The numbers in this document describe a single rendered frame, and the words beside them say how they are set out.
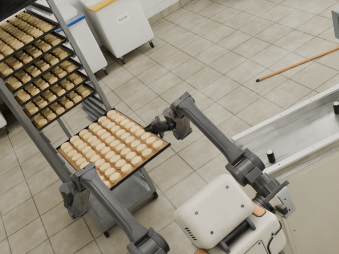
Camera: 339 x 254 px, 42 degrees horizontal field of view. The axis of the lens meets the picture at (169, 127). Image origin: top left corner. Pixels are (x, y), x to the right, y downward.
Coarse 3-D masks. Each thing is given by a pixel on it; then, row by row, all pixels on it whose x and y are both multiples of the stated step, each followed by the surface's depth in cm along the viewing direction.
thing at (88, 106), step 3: (84, 102) 320; (84, 105) 317; (87, 105) 315; (87, 108) 312; (90, 108) 311; (93, 108) 307; (93, 111) 306; (96, 111) 304; (96, 114) 301; (99, 114) 300; (102, 114) 294
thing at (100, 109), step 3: (87, 99) 303; (90, 99) 296; (87, 102) 300; (90, 102) 298; (93, 102) 294; (90, 105) 295; (93, 105) 294; (96, 105) 292; (96, 108) 289; (99, 108) 288; (102, 108) 283; (99, 111) 285; (102, 111) 284; (105, 111) 281
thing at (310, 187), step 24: (312, 120) 212; (336, 120) 206; (264, 144) 211; (288, 144) 206; (312, 144) 200; (312, 168) 194; (336, 168) 198; (312, 192) 201; (336, 192) 206; (312, 216) 210; (336, 216) 216; (288, 240) 218; (312, 240) 220; (336, 240) 226
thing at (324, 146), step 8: (336, 136) 191; (320, 144) 190; (328, 144) 190; (336, 144) 192; (304, 152) 190; (312, 152) 190; (320, 152) 191; (328, 152) 193; (288, 160) 190; (296, 160) 189; (304, 160) 191; (312, 160) 192; (272, 168) 189; (280, 168) 189; (288, 168) 191; (296, 168) 192; (272, 176) 190; (280, 176) 192
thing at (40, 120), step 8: (80, 88) 274; (64, 96) 273; (72, 96) 270; (80, 96) 266; (56, 104) 269; (64, 104) 268; (72, 104) 264; (40, 112) 272; (48, 112) 264; (56, 112) 262; (40, 120) 260; (48, 120) 261
